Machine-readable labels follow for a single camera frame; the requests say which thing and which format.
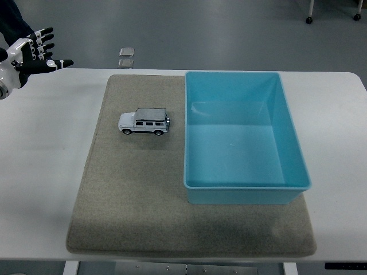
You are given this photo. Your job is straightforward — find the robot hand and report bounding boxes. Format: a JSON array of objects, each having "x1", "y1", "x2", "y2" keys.
[{"x1": 0, "y1": 27, "x2": 75, "y2": 89}]

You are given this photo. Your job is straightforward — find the white toy car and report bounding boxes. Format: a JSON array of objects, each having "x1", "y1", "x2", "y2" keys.
[{"x1": 118, "y1": 107, "x2": 172, "y2": 137}]

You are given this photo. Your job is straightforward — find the blue plastic box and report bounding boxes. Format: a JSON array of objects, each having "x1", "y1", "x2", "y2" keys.
[{"x1": 183, "y1": 70, "x2": 312, "y2": 205}]

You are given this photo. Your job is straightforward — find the person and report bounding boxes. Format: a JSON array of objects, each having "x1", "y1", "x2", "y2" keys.
[{"x1": 0, "y1": 0, "x2": 33, "y2": 46}]

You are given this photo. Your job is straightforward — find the beige fabric mat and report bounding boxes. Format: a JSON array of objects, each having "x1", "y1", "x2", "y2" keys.
[{"x1": 65, "y1": 74, "x2": 318, "y2": 258}]

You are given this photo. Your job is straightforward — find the white table leg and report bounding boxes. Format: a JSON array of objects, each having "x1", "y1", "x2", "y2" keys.
[
  {"x1": 283, "y1": 262, "x2": 299, "y2": 275},
  {"x1": 63, "y1": 261, "x2": 80, "y2": 275}
]

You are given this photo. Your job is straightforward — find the grey metal plate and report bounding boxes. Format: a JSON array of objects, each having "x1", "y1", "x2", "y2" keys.
[{"x1": 114, "y1": 262, "x2": 259, "y2": 275}]

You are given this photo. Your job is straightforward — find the black table control panel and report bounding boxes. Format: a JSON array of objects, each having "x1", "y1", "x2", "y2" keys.
[{"x1": 325, "y1": 262, "x2": 367, "y2": 270}]

